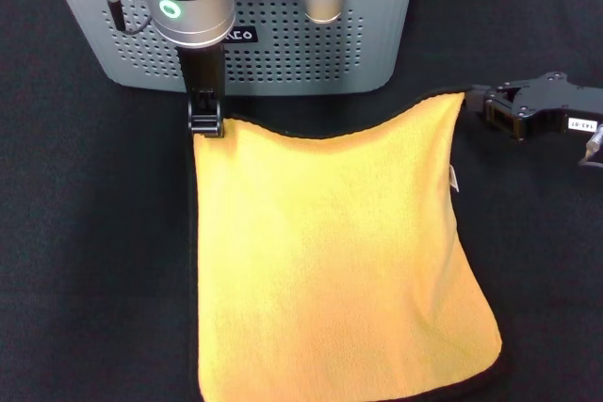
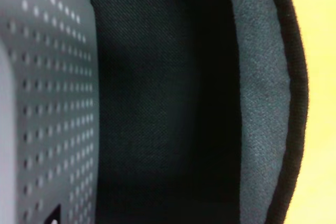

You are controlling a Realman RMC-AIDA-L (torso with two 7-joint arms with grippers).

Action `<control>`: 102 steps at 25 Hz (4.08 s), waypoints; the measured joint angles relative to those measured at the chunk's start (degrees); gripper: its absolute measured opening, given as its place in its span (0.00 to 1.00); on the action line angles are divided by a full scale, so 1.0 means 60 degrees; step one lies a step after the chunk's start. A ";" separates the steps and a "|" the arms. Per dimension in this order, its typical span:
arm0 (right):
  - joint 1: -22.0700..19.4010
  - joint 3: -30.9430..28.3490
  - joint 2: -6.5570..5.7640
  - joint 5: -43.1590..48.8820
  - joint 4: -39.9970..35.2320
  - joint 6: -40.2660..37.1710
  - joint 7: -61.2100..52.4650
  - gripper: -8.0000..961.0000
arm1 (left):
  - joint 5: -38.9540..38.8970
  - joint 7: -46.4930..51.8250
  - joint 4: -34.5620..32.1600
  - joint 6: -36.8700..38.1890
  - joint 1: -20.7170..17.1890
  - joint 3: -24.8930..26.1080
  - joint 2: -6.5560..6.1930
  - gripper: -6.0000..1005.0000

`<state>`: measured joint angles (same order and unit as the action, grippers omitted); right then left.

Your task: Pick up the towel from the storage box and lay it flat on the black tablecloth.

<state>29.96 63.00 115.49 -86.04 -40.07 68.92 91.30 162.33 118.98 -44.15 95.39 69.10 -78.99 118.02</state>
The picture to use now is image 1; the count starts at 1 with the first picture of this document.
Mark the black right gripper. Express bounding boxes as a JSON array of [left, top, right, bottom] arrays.
[[464, 71, 603, 144]]

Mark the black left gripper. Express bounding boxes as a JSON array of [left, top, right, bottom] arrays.
[[176, 41, 227, 138]]

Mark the yellow and grey towel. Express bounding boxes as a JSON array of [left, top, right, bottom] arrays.
[[187, 86, 504, 402]]

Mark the black box logo label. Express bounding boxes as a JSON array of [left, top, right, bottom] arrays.
[[220, 24, 259, 43]]

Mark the grey perforated storage box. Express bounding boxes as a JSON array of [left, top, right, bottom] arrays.
[[41, 0, 418, 95]]

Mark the black tablecloth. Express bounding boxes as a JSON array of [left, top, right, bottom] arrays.
[[0, 0, 603, 402]]

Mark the white numbered sticker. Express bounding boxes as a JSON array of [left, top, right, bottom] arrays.
[[567, 116, 598, 132]]

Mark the right arm connector cable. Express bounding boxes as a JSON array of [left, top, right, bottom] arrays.
[[578, 121, 603, 168]]

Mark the arm connector cable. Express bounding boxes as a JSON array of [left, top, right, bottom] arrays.
[[578, 121, 603, 168], [90, 0, 155, 37]]

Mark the left arm connector cable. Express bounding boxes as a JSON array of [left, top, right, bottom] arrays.
[[90, 0, 155, 37]]

